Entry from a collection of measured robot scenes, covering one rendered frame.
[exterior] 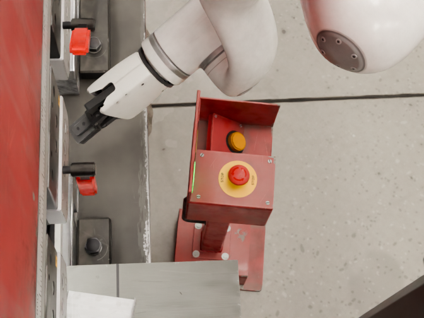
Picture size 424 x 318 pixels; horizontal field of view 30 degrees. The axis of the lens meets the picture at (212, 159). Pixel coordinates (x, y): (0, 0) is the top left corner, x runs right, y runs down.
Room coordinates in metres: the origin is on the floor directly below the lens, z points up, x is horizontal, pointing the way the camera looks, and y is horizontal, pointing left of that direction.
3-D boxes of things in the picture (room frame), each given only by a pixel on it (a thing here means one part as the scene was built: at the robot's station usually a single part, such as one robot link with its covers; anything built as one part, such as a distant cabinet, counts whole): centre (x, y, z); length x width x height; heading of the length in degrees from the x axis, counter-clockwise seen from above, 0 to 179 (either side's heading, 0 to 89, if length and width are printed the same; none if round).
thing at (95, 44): (0.64, 0.24, 0.91); 0.03 x 0.03 x 0.02
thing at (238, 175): (0.49, -0.05, 0.79); 0.04 x 0.04 x 0.04
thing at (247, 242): (0.54, -0.07, 0.06); 0.25 x 0.20 x 0.12; 96
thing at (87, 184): (0.30, 0.16, 1.20); 0.04 x 0.02 x 0.10; 103
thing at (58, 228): (0.27, 0.21, 0.99); 0.14 x 0.01 x 0.03; 13
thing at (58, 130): (0.31, 0.22, 1.26); 0.15 x 0.09 x 0.17; 13
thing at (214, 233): (0.53, -0.04, 0.39); 0.05 x 0.05 x 0.54; 6
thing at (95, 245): (0.28, 0.16, 0.91); 0.03 x 0.03 x 0.02
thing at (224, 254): (0.53, -0.04, 0.13); 0.10 x 0.10 x 0.01; 6
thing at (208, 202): (0.53, -0.04, 0.75); 0.20 x 0.16 x 0.18; 6
